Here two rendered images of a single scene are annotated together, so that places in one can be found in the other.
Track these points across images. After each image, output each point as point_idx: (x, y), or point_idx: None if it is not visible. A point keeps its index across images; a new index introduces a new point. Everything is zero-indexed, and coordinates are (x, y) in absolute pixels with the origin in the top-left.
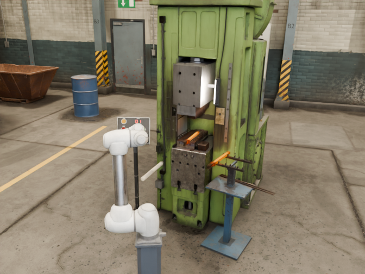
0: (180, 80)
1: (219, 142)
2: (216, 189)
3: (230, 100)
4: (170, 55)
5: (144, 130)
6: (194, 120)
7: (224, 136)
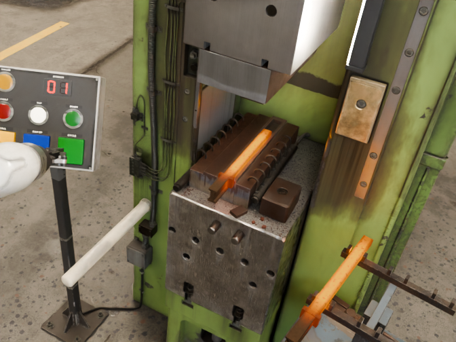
0: None
1: (338, 192)
2: None
3: (415, 60)
4: None
5: (30, 174)
6: None
7: (360, 178)
